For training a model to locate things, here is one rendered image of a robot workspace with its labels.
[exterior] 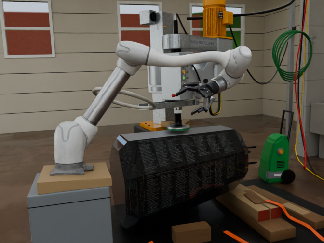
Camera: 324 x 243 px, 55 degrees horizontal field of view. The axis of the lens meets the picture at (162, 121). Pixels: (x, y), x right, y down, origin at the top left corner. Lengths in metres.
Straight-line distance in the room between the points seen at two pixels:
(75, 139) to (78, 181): 0.23
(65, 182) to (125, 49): 0.76
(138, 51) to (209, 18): 1.73
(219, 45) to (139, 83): 5.78
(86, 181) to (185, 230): 1.19
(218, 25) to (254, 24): 6.97
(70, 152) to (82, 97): 6.98
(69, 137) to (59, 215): 0.40
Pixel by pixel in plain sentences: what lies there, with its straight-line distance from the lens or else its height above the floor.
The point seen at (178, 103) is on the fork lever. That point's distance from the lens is 2.78.
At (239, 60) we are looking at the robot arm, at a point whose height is 1.42.
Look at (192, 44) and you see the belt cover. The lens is 2.88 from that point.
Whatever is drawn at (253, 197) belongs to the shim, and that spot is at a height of 0.21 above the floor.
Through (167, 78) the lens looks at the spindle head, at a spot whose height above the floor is 1.33.
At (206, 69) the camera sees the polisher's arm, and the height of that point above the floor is 1.39.
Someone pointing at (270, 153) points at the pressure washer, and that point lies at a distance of 4.02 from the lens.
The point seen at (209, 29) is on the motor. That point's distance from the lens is 3.32.
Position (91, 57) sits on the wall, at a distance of 8.70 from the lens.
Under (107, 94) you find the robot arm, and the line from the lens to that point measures 1.90.
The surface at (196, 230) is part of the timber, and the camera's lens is 2.65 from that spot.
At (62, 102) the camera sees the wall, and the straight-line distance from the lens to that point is 8.70.
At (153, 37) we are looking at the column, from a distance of 3.69.
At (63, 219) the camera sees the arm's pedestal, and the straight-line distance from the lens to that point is 1.72.
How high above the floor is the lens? 1.36
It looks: 9 degrees down
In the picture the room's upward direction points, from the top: 2 degrees counter-clockwise
